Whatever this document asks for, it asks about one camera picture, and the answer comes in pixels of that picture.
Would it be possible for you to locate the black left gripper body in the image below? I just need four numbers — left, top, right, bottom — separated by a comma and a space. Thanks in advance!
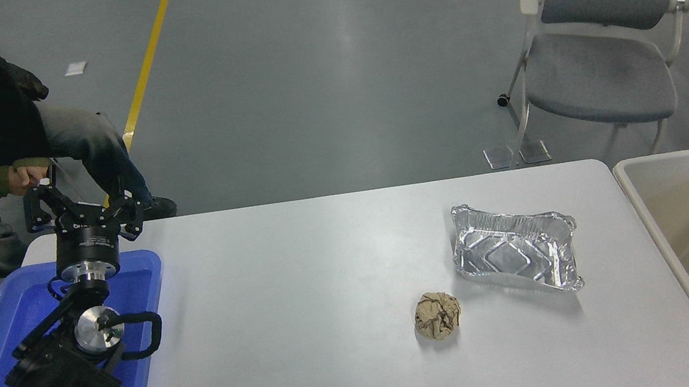
48, 201, 129, 277

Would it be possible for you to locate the person's hand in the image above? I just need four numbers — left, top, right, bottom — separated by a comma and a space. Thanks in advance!
6, 162, 55, 198

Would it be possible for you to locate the crumpled tan paper ball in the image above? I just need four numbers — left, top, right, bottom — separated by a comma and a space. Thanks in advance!
411, 289, 465, 344

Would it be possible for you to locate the grey metal floor plate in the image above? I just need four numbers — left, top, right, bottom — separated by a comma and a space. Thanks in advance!
519, 139, 552, 165
482, 145, 516, 173

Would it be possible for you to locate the silver foil tray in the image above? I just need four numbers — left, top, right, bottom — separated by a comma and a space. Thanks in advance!
446, 190, 587, 307

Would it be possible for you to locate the grey padded chair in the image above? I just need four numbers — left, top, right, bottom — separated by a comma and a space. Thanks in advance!
484, 0, 689, 174

